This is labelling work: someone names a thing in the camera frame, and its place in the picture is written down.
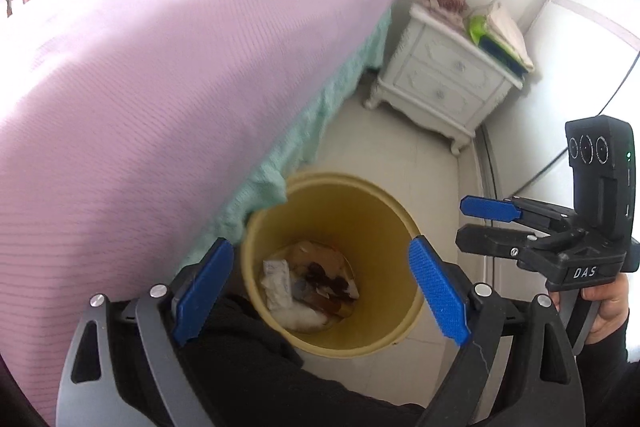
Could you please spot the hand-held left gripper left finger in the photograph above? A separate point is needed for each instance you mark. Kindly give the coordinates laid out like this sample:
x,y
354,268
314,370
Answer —
x,y
202,292

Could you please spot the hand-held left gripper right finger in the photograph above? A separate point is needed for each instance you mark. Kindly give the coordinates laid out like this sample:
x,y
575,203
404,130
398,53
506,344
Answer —
x,y
440,292

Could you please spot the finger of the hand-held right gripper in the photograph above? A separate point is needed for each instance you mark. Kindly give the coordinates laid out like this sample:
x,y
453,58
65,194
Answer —
x,y
495,243
487,207

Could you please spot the yellow plastic bin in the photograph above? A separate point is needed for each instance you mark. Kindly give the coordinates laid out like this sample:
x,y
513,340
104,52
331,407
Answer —
x,y
300,202

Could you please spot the person's right forearm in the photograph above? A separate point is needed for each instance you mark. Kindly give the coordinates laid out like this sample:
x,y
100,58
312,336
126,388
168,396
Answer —
x,y
610,377

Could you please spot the person's right hand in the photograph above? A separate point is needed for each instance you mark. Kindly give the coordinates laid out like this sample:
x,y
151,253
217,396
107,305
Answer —
x,y
610,307

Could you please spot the white crumpled wrapper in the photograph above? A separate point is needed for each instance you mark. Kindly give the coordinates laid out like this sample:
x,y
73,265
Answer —
x,y
276,282

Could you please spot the white tissue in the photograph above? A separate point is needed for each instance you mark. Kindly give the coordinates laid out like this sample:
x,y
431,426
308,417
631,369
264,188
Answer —
x,y
302,318

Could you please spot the person's black pants leg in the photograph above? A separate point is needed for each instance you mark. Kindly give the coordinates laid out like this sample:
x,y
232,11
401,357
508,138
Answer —
x,y
260,382

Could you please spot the brown food scraps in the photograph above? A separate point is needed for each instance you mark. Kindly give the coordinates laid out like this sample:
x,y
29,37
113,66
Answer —
x,y
325,279

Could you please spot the white carved nightstand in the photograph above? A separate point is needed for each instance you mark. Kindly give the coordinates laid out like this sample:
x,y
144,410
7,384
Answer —
x,y
440,72

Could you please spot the blue book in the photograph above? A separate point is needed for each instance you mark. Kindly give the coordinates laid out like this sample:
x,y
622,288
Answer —
x,y
500,54

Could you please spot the green bag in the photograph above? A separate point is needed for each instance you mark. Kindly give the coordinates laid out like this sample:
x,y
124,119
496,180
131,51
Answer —
x,y
476,29

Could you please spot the stack of books and papers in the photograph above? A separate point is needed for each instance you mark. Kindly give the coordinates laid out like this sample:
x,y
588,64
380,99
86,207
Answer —
x,y
505,27

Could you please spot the bed with purple cover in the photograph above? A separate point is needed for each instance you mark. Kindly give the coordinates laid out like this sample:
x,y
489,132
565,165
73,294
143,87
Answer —
x,y
150,107

